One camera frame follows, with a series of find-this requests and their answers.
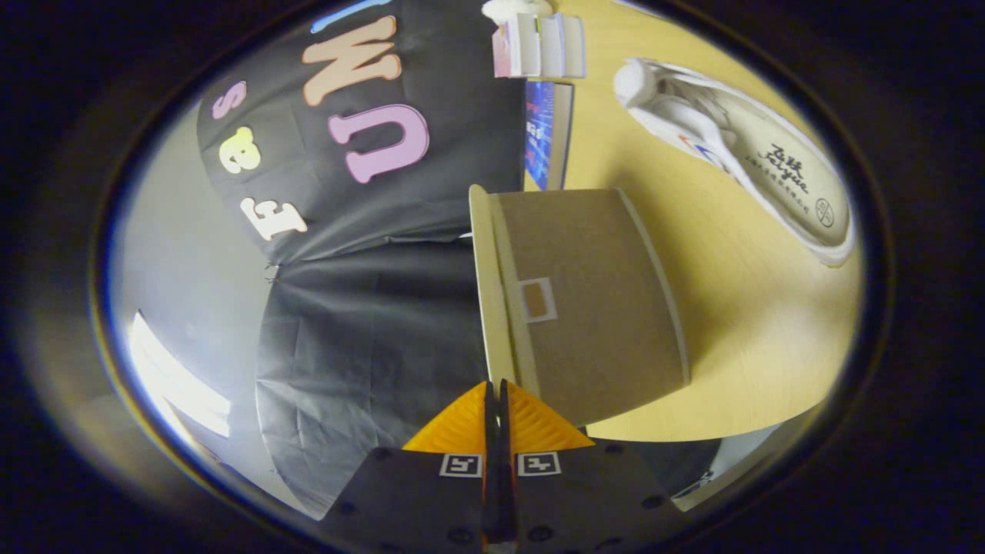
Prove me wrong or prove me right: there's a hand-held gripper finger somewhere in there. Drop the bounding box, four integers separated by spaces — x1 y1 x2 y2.
319 380 498 554
497 379 684 554

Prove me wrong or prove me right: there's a brown cardboard storage box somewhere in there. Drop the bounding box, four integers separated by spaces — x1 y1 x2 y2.
468 183 691 428

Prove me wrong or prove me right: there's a white canvas shoe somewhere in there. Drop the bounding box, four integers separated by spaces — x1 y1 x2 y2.
613 58 856 268

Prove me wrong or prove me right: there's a black backdrop cloth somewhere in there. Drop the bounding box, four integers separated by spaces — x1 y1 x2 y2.
196 0 533 518

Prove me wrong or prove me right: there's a blue cover book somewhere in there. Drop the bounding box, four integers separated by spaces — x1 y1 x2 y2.
525 81 575 192

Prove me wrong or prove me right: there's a pink cover book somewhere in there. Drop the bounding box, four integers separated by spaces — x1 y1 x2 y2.
492 22 514 78

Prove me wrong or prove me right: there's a white paperback book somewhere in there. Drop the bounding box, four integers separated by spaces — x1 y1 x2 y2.
512 12 565 78

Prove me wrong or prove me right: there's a white fluffy ball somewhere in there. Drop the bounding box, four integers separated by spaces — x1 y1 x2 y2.
482 0 553 22

